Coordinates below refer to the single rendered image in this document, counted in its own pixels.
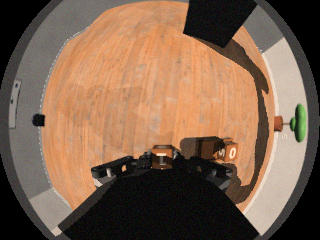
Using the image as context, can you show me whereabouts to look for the small brown cube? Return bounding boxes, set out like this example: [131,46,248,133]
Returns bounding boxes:
[152,145,173,168]
[217,141,239,162]

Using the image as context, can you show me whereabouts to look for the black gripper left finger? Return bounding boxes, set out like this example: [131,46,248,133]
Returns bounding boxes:
[90,149,152,189]

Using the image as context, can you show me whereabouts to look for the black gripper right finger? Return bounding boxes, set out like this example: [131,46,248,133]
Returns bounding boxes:
[171,149,233,193]

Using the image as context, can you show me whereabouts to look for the brown rectangular tray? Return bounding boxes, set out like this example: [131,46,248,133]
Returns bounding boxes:
[198,138,233,162]

